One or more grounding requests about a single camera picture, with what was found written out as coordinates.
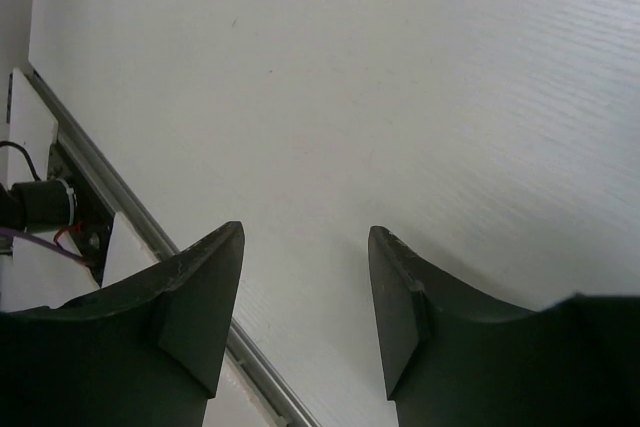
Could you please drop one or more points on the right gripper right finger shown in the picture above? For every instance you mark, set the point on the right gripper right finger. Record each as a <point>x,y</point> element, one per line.
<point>453,355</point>

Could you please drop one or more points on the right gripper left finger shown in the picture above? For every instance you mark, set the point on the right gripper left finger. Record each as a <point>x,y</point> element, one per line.
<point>144,351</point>

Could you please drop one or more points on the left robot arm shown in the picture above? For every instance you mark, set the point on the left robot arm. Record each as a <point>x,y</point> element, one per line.
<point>38,206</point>

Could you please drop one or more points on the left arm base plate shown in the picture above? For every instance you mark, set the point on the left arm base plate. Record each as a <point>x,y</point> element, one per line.
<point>91,229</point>

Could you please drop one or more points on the aluminium front rail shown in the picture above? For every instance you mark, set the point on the aluminium front rail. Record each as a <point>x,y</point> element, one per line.
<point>263,378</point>

